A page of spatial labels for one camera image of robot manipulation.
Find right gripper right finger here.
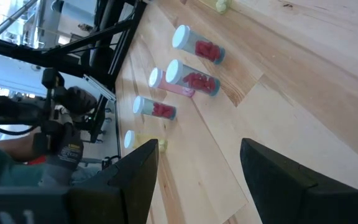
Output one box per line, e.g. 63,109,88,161
239,138,358,224

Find black aluminium table frame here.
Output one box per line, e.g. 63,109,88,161
0,0,147,94

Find blue bottle with red pills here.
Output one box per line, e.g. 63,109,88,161
132,95,177,121
165,58,221,97
172,24,226,65

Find yellow-green medicine bottle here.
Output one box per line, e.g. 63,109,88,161
197,0,233,15
123,129,168,154

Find person's gloved hand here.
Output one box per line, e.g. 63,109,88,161
44,86,98,171

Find pink medicine bottle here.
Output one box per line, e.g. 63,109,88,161
148,67,196,98

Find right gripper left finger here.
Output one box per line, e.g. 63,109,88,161
0,138,160,224

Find silver aluminium rail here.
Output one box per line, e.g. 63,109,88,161
82,73,117,103

